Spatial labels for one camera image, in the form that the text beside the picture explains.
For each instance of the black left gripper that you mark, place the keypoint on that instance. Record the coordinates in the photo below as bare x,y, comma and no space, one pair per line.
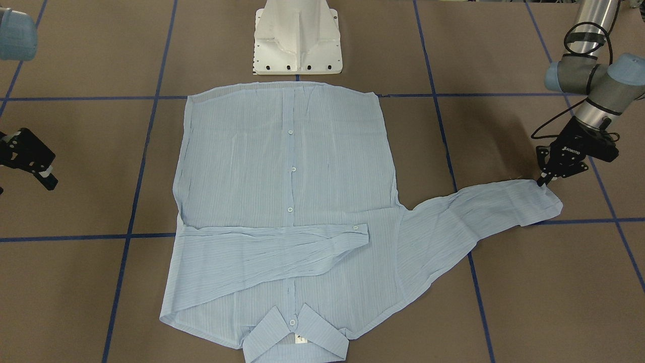
573,142

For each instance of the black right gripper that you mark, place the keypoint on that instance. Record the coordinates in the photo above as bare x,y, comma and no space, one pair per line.
25,149

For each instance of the light blue button-up shirt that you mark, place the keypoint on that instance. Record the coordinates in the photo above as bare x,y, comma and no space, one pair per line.
291,240

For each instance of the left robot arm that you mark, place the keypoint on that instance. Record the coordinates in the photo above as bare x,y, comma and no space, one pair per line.
609,85

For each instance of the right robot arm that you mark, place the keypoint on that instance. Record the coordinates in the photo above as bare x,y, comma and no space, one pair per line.
18,42

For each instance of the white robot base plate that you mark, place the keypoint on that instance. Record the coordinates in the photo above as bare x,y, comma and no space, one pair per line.
297,38

